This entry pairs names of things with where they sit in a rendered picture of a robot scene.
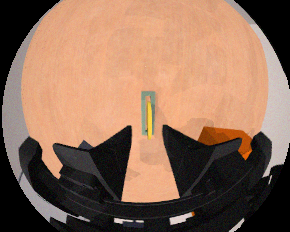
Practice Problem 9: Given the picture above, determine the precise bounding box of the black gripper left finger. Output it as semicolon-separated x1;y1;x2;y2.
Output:
52;125;132;201

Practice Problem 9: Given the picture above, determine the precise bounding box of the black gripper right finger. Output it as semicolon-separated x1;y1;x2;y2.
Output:
161;125;242;197

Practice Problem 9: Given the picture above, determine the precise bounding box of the gold coin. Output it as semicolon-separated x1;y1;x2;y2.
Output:
147;101;152;140

